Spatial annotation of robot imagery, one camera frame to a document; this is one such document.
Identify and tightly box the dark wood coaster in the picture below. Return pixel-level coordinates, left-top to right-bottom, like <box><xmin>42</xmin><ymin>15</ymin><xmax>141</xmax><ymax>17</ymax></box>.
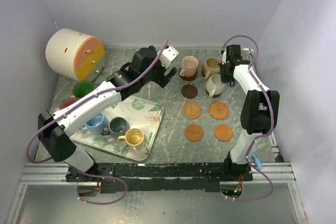
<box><xmin>206</xmin><ymin>90</ymin><xmax>222</xmax><ymax>98</ymax></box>

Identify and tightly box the blue connector clip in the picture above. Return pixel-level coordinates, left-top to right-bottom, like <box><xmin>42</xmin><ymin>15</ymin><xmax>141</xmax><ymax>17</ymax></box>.
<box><xmin>251</xmin><ymin>152</ymin><xmax>264</xmax><ymax>170</ymax></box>

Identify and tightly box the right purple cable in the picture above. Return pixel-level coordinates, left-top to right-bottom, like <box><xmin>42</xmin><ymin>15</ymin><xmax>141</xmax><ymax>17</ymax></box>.
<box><xmin>222</xmin><ymin>35</ymin><xmax>276</xmax><ymax>201</ymax></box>

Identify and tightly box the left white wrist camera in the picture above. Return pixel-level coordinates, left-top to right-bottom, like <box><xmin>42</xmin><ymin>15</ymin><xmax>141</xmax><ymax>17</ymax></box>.
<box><xmin>160</xmin><ymin>46</ymin><xmax>179</xmax><ymax>69</ymax></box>

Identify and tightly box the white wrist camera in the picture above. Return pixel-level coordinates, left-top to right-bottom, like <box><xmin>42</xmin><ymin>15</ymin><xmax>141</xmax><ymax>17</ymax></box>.
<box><xmin>221</xmin><ymin>49</ymin><xmax>227</xmax><ymax>64</ymax></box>
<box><xmin>160</xmin><ymin>46</ymin><xmax>179</xmax><ymax>69</ymax></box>

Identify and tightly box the floral serving tray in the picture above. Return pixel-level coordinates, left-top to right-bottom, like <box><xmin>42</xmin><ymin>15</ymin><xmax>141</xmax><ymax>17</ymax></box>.
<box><xmin>71</xmin><ymin>96</ymin><xmax>164</xmax><ymax>161</ymax></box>

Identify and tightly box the hidden light wood coaster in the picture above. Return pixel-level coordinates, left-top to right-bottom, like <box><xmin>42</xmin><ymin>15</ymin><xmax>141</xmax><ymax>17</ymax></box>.
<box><xmin>214</xmin><ymin>124</ymin><xmax>233</xmax><ymax>142</ymax></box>

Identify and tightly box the purple cable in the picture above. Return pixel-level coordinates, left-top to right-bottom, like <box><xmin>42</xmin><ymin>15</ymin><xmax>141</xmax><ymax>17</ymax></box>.
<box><xmin>222</xmin><ymin>35</ymin><xmax>276</xmax><ymax>201</ymax></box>
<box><xmin>26</xmin><ymin>39</ymin><xmax>169</xmax><ymax>205</ymax></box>

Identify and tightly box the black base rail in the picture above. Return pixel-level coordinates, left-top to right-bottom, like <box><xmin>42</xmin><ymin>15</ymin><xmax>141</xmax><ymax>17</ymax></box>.
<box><xmin>65</xmin><ymin>161</ymin><xmax>254</xmax><ymax>195</ymax></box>

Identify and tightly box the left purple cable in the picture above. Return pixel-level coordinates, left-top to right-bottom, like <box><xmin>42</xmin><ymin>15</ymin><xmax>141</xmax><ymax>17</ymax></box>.
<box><xmin>26</xmin><ymin>39</ymin><xmax>169</xmax><ymax>205</ymax></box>

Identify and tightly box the pink mug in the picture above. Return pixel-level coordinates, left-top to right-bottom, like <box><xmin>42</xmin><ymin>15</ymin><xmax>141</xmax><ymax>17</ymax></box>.
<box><xmin>179</xmin><ymin>56</ymin><xmax>198</xmax><ymax>77</ymax></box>

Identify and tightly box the blue mug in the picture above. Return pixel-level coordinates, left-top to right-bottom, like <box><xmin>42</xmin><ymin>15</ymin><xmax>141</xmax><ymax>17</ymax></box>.
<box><xmin>79</xmin><ymin>112</ymin><xmax>109</xmax><ymax>135</ymax></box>

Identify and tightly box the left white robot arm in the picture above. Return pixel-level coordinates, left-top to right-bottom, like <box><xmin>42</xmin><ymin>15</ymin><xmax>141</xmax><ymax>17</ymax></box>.
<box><xmin>38</xmin><ymin>46</ymin><xmax>179</xmax><ymax>182</ymax></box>

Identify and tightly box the beige mug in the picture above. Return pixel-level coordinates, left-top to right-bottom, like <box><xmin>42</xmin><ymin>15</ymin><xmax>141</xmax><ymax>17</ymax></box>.
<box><xmin>206</xmin><ymin>74</ymin><xmax>225</xmax><ymax>96</ymax></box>

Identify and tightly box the dark walnut coaster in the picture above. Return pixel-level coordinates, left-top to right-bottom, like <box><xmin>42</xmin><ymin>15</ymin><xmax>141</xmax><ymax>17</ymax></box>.
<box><xmin>181</xmin><ymin>84</ymin><xmax>198</xmax><ymax>99</ymax></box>

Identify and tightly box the smooth light wood coaster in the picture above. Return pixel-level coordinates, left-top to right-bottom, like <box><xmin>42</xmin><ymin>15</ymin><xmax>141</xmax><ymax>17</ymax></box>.
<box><xmin>184</xmin><ymin>124</ymin><xmax>204</xmax><ymax>142</ymax></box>

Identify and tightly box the white cylindrical drawer box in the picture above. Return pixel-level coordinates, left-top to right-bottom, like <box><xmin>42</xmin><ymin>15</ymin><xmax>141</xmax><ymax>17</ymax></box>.
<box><xmin>45</xmin><ymin>28</ymin><xmax>105</xmax><ymax>81</ymax></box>

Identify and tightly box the green floral tall mug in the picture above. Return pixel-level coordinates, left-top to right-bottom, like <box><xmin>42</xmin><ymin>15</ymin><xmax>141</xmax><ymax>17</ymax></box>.
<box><xmin>72</xmin><ymin>81</ymin><xmax>95</xmax><ymax>99</ymax></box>

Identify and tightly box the red floral tall mug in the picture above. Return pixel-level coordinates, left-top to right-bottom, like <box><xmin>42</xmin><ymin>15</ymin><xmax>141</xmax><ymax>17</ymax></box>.
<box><xmin>53</xmin><ymin>97</ymin><xmax>79</xmax><ymax>112</ymax></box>

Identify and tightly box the tan brown mug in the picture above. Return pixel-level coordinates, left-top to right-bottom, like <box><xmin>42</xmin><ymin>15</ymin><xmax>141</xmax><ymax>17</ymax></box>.
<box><xmin>202</xmin><ymin>58</ymin><xmax>221</xmax><ymax>77</ymax></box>

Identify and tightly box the grey mug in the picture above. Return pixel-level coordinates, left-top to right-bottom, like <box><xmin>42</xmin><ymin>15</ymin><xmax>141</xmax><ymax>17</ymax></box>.
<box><xmin>109</xmin><ymin>117</ymin><xmax>130</xmax><ymax>139</ymax></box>

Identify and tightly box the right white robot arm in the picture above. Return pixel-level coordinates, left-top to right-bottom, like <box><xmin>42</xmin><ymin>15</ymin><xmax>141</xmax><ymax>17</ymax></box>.
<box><xmin>219</xmin><ymin>45</ymin><xmax>280</xmax><ymax>181</ymax></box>

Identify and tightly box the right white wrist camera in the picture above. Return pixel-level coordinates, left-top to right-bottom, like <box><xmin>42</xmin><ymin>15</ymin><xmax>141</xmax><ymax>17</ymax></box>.
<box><xmin>221</xmin><ymin>49</ymin><xmax>227</xmax><ymax>64</ymax></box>

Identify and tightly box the yellow mug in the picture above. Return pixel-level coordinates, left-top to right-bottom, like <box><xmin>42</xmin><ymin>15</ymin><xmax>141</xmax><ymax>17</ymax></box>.
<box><xmin>118</xmin><ymin>128</ymin><xmax>145</xmax><ymax>152</ymax></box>

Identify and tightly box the large woven rattan coaster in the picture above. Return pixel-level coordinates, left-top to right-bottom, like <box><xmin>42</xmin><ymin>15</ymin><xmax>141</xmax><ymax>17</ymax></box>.
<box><xmin>208</xmin><ymin>101</ymin><xmax>229</xmax><ymax>120</ymax></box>

